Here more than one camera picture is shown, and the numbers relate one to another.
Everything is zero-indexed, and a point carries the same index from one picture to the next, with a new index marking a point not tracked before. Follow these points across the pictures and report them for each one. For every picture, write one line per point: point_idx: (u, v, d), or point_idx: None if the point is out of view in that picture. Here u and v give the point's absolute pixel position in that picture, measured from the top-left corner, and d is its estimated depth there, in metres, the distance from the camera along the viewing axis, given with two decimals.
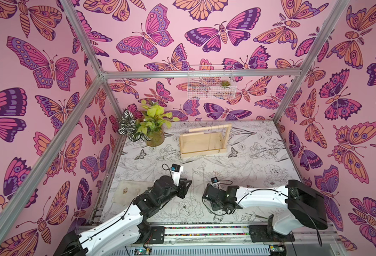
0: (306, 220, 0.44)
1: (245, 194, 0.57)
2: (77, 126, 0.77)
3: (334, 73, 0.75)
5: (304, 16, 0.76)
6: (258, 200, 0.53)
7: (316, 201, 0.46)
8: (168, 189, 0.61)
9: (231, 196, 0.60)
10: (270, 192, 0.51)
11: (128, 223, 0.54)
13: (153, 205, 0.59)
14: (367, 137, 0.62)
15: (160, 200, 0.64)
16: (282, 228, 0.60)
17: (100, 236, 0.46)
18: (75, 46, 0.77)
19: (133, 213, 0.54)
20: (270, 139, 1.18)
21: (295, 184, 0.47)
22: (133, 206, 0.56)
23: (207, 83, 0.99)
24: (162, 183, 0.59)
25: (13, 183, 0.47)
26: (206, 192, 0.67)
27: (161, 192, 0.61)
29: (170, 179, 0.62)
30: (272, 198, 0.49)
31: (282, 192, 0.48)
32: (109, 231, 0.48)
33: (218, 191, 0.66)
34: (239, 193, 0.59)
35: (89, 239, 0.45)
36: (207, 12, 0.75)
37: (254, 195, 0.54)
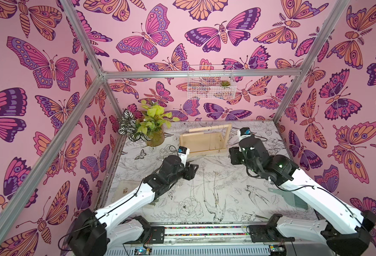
0: (344, 247, 0.41)
1: (306, 184, 0.44)
2: (77, 126, 0.77)
3: (334, 73, 0.75)
5: (304, 16, 0.76)
6: (316, 201, 0.43)
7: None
8: (177, 167, 0.62)
9: (284, 169, 0.46)
10: (340, 206, 0.41)
11: (140, 201, 0.52)
13: (164, 184, 0.59)
14: (367, 137, 0.62)
15: (170, 179, 0.64)
16: (288, 231, 0.60)
17: (117, 212, 0.46)
18: (75, 45, 0.77)
19: (144, 190, 0.54)
20: (270, 139, 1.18)
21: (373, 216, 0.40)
22: (144, 184, 0.57)
23: (207, 83, 0.99)
24: (170, 160, 0.60)
25: (13, 183, 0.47)
26: (253, 144, 0.50)
27: (170, 170, 0.61)
29: (178, 157, 0.63)
30: (340, 212, 0.40)
31: (357, 218, 0.40)
32: (125, 206, 0.48)
33: (266, 154, 0.51)
34: (298, 175, 0.45)
35: (105, 214, 0.45)
36: (207, 12, 0.75)
37: (317, 194, 0.43)
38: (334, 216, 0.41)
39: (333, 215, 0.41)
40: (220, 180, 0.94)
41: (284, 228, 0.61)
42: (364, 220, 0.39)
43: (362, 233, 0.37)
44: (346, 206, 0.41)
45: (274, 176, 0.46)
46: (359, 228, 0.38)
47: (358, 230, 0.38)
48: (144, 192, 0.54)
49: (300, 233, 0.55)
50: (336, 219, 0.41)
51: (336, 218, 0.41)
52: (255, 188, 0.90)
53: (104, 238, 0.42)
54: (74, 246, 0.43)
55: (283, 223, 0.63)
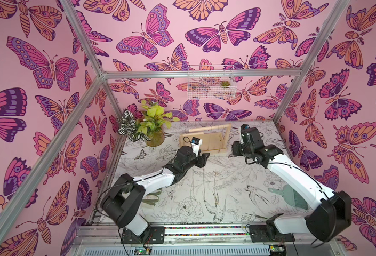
0: (318, 225, 0.43)
1: (284, 163, 0.52)
2: (77, 126, 0.77)
3: (334, 73, 0.75)
5: (304, 16, 0.76)
6: (292, 178, 0.50)
7: (343, 224, 0.43)
8: (190, 157, 0.69)
9: (269, 152, 0.56)
10: (312, 182, 0.46)
11: (164, 179, 0.60)
13: (179, 172, 0.66)
14: (367, 137, 0.62)
15: (184, 168, 0.71)
16: (282, 224, 0.61)
17: (149, 181, 0.53)
18: (75, 46, 0.77)
19: (166, 172, 0.62)
20: (270, 139, 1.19)
21: (345, 195, 0.42)
22: (166, 167, 0.65)
23: (207, 83, 0.99)
24: (184, 151, 0.67)
25: (13, 183, 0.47)
26: (250, 130, 0.62)
27: (183, 160, 0.67)
29: (191, 148, 0.69)
30: (309, 186, 0.46)
31: (325, 192, 0.44)
32: (154, 179, 0.55)
33: (260, 140, 0.61)
34: (280, 157, 0.54)
35: (141, 180, 0.51)
36: (207, 12, 0.75)
37: (293, 172, 0.50)
38: (305, 191, 0.47)
39: (304, 191, 0.47)
40: (220, 180, 0.94)
41: (279, 222, 0.63)
42: (337, 199, 0.43)
43: (324, 204, 0.42)
44: (319, 183, 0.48)
45: (259, 158, 0.58)
46: (324, 200, 0.42)
47: (323, 201, 0.42)
48: (166, 173, 0.61)
49: (293, 225, 0.56)
50: (306, 194, 0.46)
51: (306, 193, 0.46)
52: (255, 188, 0.90)
53: (139, 201, 0.48)
54: (111, 207, 0.46)
55: (279, 218, 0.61)
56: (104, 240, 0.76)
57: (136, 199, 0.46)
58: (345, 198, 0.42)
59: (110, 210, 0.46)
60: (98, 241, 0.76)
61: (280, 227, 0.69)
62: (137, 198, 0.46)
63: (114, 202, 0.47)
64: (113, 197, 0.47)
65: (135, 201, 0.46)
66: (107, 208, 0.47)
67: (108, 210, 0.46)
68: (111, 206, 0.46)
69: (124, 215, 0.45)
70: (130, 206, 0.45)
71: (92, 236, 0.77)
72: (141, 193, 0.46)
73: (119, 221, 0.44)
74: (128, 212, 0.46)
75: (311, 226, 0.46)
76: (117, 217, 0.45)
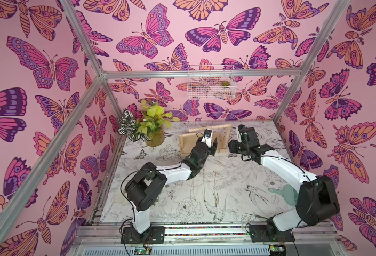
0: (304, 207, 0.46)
1: (274, 156, 0.59)
2: (77, 126, 0.77)
3: (334, 73, 0.75)
5: (304, 16, 0.76)
6: (280, 167, 0.55)
7: (328, 207, 0.45)
8: (205, 154, 0.69)
9: (262, 149, 0.63)
10: (297, 169, 0.51)
11: (182, 172, 0.62)
13: (195, 168, 0.69)
14: (367, 137, 0.62)
15: (200, 165, 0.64)
16: (281, 221, 0.62)
17: (169, 171, 0.56)
18: (74, 45, 0.77)
19: (184, 166, 0.66)
20: (270, 139, 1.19)
21: (328, 178, 0.46)
22: (183, 162, 0.68)
23: (207, 83, 0.99)
24: (198, 149, 0.67)
25: (13, 183, 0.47)
26: (247, 130, 0.69)
27: (199, 157, 0.69)
29: (206, 145, 0.69)
30: (294, 173, 0.50)
31: (308, 176, 0.48)
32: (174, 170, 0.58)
33: (256, 139, 0.68)
34: (271, 151, 0.61)
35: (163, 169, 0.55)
36: (207, 12, 0.75)
37: (280, 162, 0.56)
38: (291, 177, 0.51)
39: (291, 178, 0.51)
40: (220, 180, 0.94)
41: (278, 218, 0.63)
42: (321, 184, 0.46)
43: (306, 185, 0.45)
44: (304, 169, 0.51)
45: (253, 154, 0.65)
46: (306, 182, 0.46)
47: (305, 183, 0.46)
48: (185, 167, 0.65)
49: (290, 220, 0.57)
50: (293, 180, 0.51)
51: (293, 180, 0.51)
52: (255, 188, 0.90)
53: (160, 188, 0.51)
54: (134, 190, 0.50)
55: (277, 216, 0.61)
56: (104, 240, 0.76)
57: (158, 186, 0.49)
58: (328, 181, 0.45)
59: (133, 193, 0.50)
60: (98, 241, 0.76)
61: (279, 224, 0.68)
62: (159, 186, 0.50)
63: (137, 188, 0.51)
64: (137, 182, 0.51)
65: (157, 188, 0.50)
66: (130, 191, 0.51)
67: (131, 194, 0.51)
68: (134, 189, 0.51)
69: (146, 199, 0.49)
70: (153, 192, 0.49)
71: (92, 236, 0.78)
72: (163, 182, 0.50)
73: (141, 204, 0.48)
74: (150, 198, 0.50)
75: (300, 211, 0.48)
76: (138, 201, 0.49)
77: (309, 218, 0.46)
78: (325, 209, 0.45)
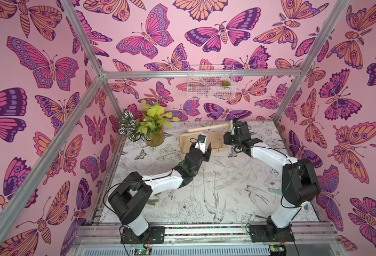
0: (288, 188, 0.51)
1: (261, 145, 0.65)
2: (77, 126, 0.77)
3: (334, 73, 0.75)
5: (304, 16, 0.76)
6: (266, 155, 0.60)
7: (309, 187, 0.49)
8: (199, 159, 0.65)
9: (252, 142, 0.69)
10: (282, 155, 0.56)
11: (172, 181, 0.59)
13: (188, 176, 0.65)
14: (367, 137, 0.62)
15: (193, 173, 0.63)
16: (279, 218, 0.63)
17: (157, 181, 0.53)
18: (75, 46, 0.77)
19: (175, 174, 0.62)
20: (270, 139, 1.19)
21: (308, 161, 0.50)
22: (175, 170, 0.64)
23: (207, 83, 0.99)
24: (193, 154, 0.64)
25: (13, 183, 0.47)
26: (240, 124, 0.73)
27: (193, 164, 0.66)
29: (200, 152, 0.65)
30: (279, 158, 0.55)
31: (290, 160, 0.53)
32: (162, 180, 0.55)
33: (248, 133, 0.73)
34: (259, 142, 0.67)
35: (149, 180, 0.51)
36: (207, 12, 0.75)
37: (266, 149, 0.62)
38: (275, 161, 0.57)
39: (275, 162, 0.57)
40: (220, 179, 0.94)
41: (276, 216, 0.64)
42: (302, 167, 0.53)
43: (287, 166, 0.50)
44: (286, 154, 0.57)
45: (244, 147, 0.70)
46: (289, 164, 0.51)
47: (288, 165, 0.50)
48: (175, 175, 0.61)
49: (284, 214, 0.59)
50: (277, 165, 0.56)
51: (277, 164, 0.56)
52: (255, 188, 0.90)
53: (145, 201, 0.48)
54: (118, 202, 0.47)
55: (274, 213, 0.65)
56: (104, 240, 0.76)
57: (141, 199, 0.46)
58: (308, 164, 0.50)
59: (116, 205, 0.47)
60: (98, 241, 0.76)
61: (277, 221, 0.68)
62: (143, 199, 0.47)
63: (120, 200, 0.47)
64: (120, 193, 0.48)
65: (140, 201, 0.46)
66: (114, 203, 0.48)
67: (114, 207, 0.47)
68: (118, 201, 0.47)
69: (128, 213, 0.45)
70: (136, 205, 0.46)
71: (92, 236, 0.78)
72: (147, 194, 0.47)
73: (124, 217, 0.45)
74: (133, 211, 0.47)
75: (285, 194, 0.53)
76: (121, 214, 0.45)
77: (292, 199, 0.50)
78: (306, 188, 0.49)
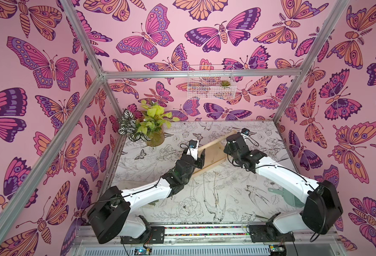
0: (313, 220, 0.44)
1: (269, 164, 0.55)
2: (77, 126, 0.77)
3: (334, 73, 0.75)
5: (304, 16, 0.76)
6: (278, 176, 0.52)
7: (335, 213, 0.44)
8: (190, 167, 0.61)
9: (254, 157, 0.59)
10: (298, 177, 0.49)
11: (158, 192, 0.55)
13: (177, 184, 0.61)
14: (367, 137, 0.62)
15: (184, 181, 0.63)
16: (282, 224, 0.61)
17: (138, 196, 0.49)
18: (75, 46, 0.77)
19: (162, 184, 0.57)
20: (270, 139, 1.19)
21: (329, 184, 0.45)
22: (162, 179, 0.60)
23: (207, 83, 0.99)
24: (183, 161, 0.60)
25: (13, 183, 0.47)
26: (236, 138, 0.64)
27: (183, 171, 0.62)
29: (191, 159, 0.61)
30: (295, 182, 0.48)
31: (310, 184, 0.46)
32: (145, 194, 0.51)
33: (245, 146, 0.64)
34: (264, 159, 0.58)
35: (129, 195, 0.47)
36: (207, 12, 0.75)
37: (278, 171, 0.52)
38: (293, 186, 0.49)
39: (293, 187, 0.49)
40: (220, 179, 0.94)
41: (278, 222, 0.63)
42: (323, 189, 0.47)
43: (312, 197, 0.43)
44: (304, 177, 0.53)
45: (247, 164, 0.60)
46: (311, 192, 0.44)
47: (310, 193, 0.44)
48: (161, 186, 0.57)
49: (292, 224, 0.56)
50: (295, 189, 0.48)
51: (295, 189, 0.48)
52: (255, 188, 0.90)
53: (124, 218, 0.45)
54: (95, 220, 0.44)
55: (277, 218, 0.65)
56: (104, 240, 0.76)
57: (119, 217, 0.43)
58: (329, 186, 0.44)
59: (94, 223, 0.44)
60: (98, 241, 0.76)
61: (280, 226, 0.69)
62: (120, 216, 0.43)
63: (98, 216, 0.45)
64: (98, 209, 0.45)
65: (118, 219, 0.43)
66: (92, 221, 0.45)
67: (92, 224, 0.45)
68: (95, 219, 0.45)
69: (106, 231, 0.42)
70: (113, 224, 0.43)
71: (92, 236, 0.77)
72: (125, 213, 0.44)
73: (101, 236, 0.42)
74: (111, 229, 0.44)
75: (307, 222, 0.47)
76: (100, 232, 0.43)
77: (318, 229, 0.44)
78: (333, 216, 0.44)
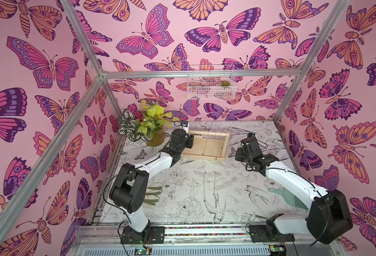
0: (317, 225, 0.44)
1: (279, 168, 0.56)
2: (77, 126, 0.77)
3: (334, 73, 0.75)
5: (304, 16, 0.76)
6: (287, 181, 0.53)
7: (340, 224, 0.43)
8: (183, 135, 0.71)
9: (265, 160, 0.61)
10: (308, 183, 0.49)
11: (164, 161, 0.62)
13: (175, 152, 0.69)
14: (367, 137, 0.62)
15: (181, 149, 0.75)
16: (283, 224, 0.61)
17: (150, 165, 0.55)
18: (75, 46, 0.77)
19: (164, 154, 0.65)
20: (270, 139, 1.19)
21: (340, 193, 0.44)
22: (162, 151, 0.67)
23: (207, 83, 0.99)
24: (177, 132, 0.70)
25: (13, 183, 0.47)
26: (249, 141, 0.67)
27: (178, 142, 0.71)
29: (183, 129, 0.73)
30: (303, 187, 0.48)
31: (319, 191, 0.46)
32: (154, 163, 0.57)
33: (258, 149, 0.66)
34: (276, 163, 0.59)
35: (142, 165, 0.53)
36: (207, 12, 0.75)
37: (288, 175, 0.53)
38: (300, 191, 0.49)
39: (301, 192, 0.48)
40: (220, 180, 0.94)
41: (279, 222, 0.63)
42: (333, 199, 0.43)
43: (318, 201, 0.43)
44: (314, 184, 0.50)
45: (257, 166, 0.62)
46: (317, 198, 0.44)
47: (317, 198, 0.44)
48: (164, 156, 0.64)
49: (293, 225, 0.56)
50: (302, 194, 0.48)
51: (302, 194, 0.48)
52: (255, 188, 0.90)
53: (145, 184, 0.50)
54: (121, 194, 0.49)
55: (279, 218, 0.65)
56: (104, 240, 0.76)
57: (142, 183, 0.48)
58: (340, 196, 0.43)
59: (120, 198, 0.49)
60: (98, 241, 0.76)
61: (280, 227, 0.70)
62: (143, 183, 0.49)
63: (123, 190, 0.49)
64: (120, 186, 0.50)
65: (141, 185, 0.48)
66: (117, 197, 0.49)
67: (119, 199, 0.49)
68: (120, 193, 0.49)
69: (134, 199, 0.48)
70: (138, 191, 0.48)
71: (92, 236, 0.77)
72: (146, 178, 0.49)
73: (130, 205, 0.48)
74: (138, 197, 0.49)
75: (312, 228, 0.46)
76: (128, 203, 0.48)
77: (321, 236, 0.43)
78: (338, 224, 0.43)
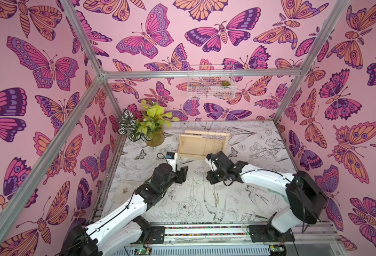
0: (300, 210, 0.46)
1: (249, 170, 0.60)
2: (77, 126, 0.77)
3: (334, 73, 0.75)
5: (304, 16, 0.76)
6: (260, 179, 0.56)
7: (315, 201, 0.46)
8: (168, 175, 0.62)
9: (238, 168, 0.64)
10: (276, 174, 0.53)
11: (133, 213, 0.53)
13: (156, 193, 0.59)
14: (367, 137, 0.62)
15: (162, 189, 0.65)
16: (280, 223, 0.61)
17: (106, 228, 0.45)
18: (74, 46, 0.77)
19: (135, 204, 0.54)
20: (270, 139, 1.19)
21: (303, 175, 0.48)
22: (135, 198, 0.55)
23: (207, 83, 0.99)
24: (161, 170, 0.60)
25: (13, 183, 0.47)
26: (217, 156, 0.70)
27: (161, 180, 0.62)
29: (169, 166, 0.62)
30: (274, 180, 0.52)
31: (287, 178, 0.50)
32: (114, 223, 0.47)
33: (228, 160, 0.70)
34: (246, 166, 0.63)
35: (96, 230, 0.44)
36: (207, 12, 0.75)
37: (259, 174, 0.57)
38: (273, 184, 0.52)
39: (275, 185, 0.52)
40: None
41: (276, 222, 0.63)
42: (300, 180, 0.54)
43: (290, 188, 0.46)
44: (281, 173, 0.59)
45: (233, 177, 0.64)
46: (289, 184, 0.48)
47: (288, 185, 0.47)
48: (134, 205, 0.53)
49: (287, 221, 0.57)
50: (277, 186, 0.51)
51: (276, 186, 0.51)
52: (255, 188, 0.90)
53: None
54: None
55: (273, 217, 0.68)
56: None
57: None
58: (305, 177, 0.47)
59: None
60: None
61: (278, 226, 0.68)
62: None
63: None
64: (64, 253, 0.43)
65: None
66: None
67: None
68: None
69: None
70: None
71: None
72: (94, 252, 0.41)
73: None
74: None
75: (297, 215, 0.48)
76: None
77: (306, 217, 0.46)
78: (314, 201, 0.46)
